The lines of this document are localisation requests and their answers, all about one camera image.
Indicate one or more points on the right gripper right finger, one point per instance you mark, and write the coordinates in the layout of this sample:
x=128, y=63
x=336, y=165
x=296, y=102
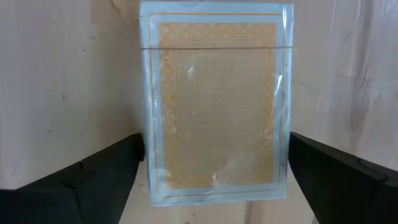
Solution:
x=342, y=193

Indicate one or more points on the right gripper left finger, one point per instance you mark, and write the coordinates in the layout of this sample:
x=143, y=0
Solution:
x=77, y=196

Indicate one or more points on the orange playing card deck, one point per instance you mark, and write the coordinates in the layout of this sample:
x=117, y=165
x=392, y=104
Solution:
x=217, y=109

